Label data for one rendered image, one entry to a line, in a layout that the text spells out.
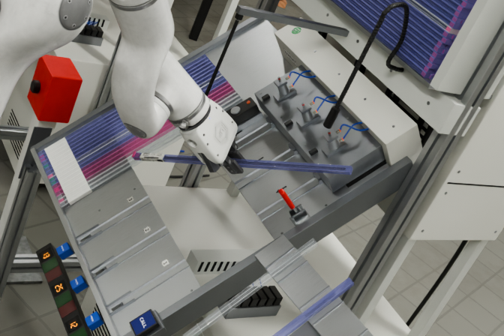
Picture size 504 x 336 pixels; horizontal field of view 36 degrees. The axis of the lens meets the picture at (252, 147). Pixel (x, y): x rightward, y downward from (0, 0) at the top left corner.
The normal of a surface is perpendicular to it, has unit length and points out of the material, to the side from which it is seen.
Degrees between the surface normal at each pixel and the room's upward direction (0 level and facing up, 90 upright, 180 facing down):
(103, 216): 44
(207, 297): 90
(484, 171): 90
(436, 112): 90
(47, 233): 0
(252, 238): 0
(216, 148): 55
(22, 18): 83
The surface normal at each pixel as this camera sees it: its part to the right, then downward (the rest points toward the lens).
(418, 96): -0.81, -0.07
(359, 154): -0.29, -0.64
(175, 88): 0.64, 0.20
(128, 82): -0.40, 0.25
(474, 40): 0.44, 0.57
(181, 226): 0.38, -0.82
